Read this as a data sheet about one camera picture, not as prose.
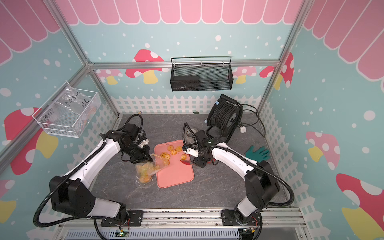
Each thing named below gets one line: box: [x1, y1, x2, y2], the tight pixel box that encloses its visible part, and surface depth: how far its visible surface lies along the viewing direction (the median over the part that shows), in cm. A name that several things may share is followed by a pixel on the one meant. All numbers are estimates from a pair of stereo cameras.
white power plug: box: [239, 126, 247, 134], surface depth 108 cm
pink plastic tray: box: [154, 139, 194, 189], surface depth 93 cm
